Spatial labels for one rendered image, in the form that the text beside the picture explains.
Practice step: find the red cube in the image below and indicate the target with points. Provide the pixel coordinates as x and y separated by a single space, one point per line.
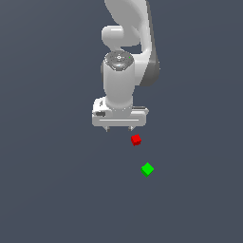
136 140

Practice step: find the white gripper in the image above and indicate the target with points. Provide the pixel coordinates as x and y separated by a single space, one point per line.
118 119

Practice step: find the green cube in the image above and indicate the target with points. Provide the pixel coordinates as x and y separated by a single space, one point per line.
147 169

